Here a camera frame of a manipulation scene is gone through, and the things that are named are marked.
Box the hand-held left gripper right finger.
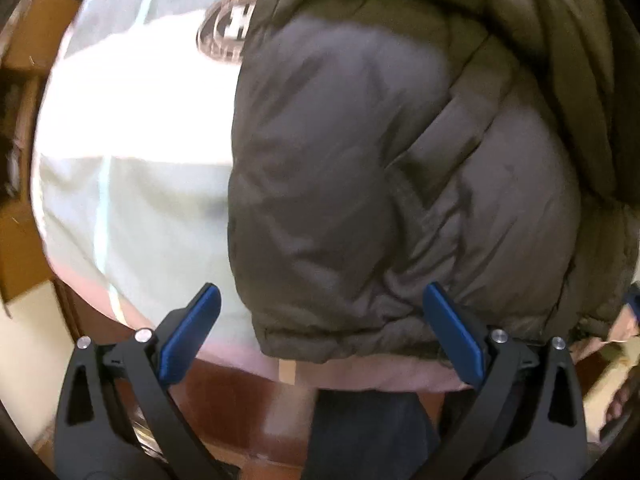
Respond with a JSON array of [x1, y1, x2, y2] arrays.
[[422, 282, 588, 480]]

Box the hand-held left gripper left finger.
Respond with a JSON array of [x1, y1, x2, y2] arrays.
[[54, 282, 222, 480]]

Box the dark brown hooded puffer jacket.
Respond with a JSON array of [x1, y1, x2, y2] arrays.
[[227, 0, 640, 362]]

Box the person's dark pants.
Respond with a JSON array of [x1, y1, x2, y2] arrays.
[[300, 390, 442, 480]]

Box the brown wooden cabinet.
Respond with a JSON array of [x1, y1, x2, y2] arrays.
[[0, 0, 83, 316]]

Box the brown wooden bed frame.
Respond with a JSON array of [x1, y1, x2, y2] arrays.
[[55, 280, 451, 463]]

